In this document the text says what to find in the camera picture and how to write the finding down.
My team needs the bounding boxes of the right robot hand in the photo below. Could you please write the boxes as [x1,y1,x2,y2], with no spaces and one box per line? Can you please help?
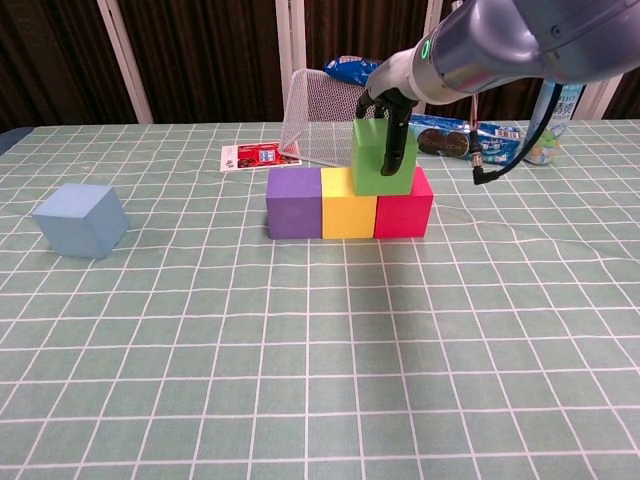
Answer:
[355,48,426,177]

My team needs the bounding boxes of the green foam cube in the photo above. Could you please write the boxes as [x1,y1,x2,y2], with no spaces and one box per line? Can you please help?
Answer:
[351,117,419,197]

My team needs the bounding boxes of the magenta foam cube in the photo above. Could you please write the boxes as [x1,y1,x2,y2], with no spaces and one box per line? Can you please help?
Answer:
[373,166,434,239]

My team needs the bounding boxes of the yellow foam cube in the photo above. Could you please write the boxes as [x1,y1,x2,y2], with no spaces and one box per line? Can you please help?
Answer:
[319,167,379,240]

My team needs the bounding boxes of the purple foam cube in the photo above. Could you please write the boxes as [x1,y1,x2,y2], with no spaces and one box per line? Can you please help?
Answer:
[265,168,324,240]

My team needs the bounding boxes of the light blue foam cube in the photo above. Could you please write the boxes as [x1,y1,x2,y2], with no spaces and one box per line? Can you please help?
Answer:
[30,182,130,260]

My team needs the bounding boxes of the small blue cookie packet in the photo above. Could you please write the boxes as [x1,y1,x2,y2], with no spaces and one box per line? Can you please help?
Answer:
[322,55,385,87]

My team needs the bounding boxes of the long blue cookie package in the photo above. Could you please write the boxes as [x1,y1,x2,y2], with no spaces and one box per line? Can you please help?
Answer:
[408,112,525,168]

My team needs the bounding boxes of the red and white card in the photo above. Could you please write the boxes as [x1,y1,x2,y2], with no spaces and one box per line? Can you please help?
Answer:
[219,141,304,173]

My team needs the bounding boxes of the light blue drink can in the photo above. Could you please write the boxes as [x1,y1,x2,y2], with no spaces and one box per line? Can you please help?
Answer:
[519,80,586,167]

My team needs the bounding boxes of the green checked tablecloth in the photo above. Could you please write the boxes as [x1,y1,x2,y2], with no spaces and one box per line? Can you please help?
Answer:
[0,118,640,480]

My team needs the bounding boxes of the blue table pad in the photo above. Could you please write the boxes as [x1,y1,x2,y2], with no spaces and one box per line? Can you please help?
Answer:
[0,125,31,156]

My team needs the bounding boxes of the white frame post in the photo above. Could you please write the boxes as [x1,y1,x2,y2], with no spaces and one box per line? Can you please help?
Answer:
[95,0,154,125]
[425,0,444,34]
[274,0,307,124]
[589,72,632,120]

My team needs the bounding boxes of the white wire mesh basket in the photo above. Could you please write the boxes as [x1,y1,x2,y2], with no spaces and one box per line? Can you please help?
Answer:
[278,68,389,170]

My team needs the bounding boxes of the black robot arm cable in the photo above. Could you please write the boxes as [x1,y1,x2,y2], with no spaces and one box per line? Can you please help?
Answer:
[468,82,565,186]

